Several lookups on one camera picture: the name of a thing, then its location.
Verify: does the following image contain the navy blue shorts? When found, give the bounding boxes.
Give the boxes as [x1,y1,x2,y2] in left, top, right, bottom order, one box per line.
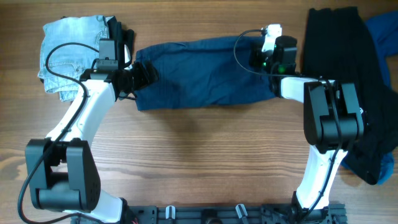
[136,36,275,111]

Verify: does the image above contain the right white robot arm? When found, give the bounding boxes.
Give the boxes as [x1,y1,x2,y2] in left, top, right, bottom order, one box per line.
[255,34,364,214]

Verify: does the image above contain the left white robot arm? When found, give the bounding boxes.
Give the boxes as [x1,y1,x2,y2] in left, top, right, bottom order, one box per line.
[17,39,159,223]

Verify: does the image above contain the folded black garment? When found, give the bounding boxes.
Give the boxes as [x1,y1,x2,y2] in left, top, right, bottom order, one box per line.
[107,16,135,66]

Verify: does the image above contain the folded light blue jeans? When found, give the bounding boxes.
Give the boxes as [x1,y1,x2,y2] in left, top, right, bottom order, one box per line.
[37,15,110,102]

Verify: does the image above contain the black pants pile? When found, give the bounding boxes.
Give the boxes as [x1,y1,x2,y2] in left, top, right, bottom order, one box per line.
[303,6,398,186]

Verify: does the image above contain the blue garment under pile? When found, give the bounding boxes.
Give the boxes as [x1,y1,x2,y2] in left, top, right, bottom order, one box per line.
[343,11,397,185]

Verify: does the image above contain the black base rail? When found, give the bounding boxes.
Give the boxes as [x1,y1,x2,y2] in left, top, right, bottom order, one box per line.
[70,203,348,224]

